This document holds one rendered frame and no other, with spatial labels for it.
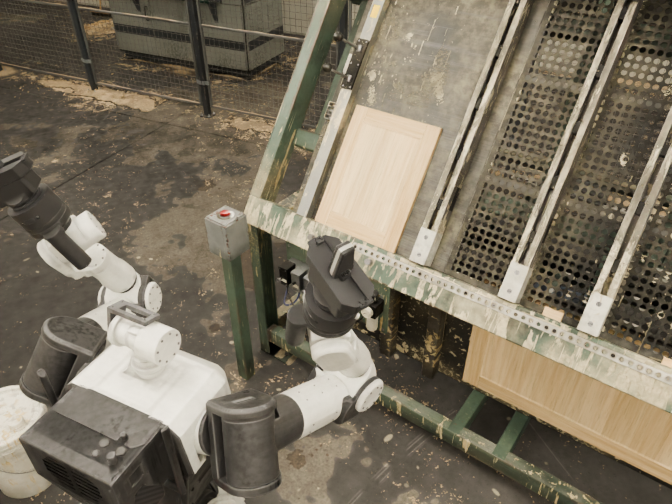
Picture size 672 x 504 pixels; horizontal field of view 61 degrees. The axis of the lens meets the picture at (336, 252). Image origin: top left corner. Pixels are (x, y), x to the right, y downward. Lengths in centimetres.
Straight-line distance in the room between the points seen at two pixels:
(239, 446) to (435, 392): 193
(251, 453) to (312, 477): 156
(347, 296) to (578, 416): 176
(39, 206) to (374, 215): 131
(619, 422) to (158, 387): 176
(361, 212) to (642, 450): 134
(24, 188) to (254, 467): 65
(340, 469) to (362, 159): 129
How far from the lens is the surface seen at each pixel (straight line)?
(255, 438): 99
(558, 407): 245
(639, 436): 241
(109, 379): 112
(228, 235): 227
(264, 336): 291
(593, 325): 191
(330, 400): 112
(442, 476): 258
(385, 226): 216
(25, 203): 121
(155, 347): 100
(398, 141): 220
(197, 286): 345
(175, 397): 106
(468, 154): 206
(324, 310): 85
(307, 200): 231
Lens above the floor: 216
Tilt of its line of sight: 37 degrees down
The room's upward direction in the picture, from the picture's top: straight up
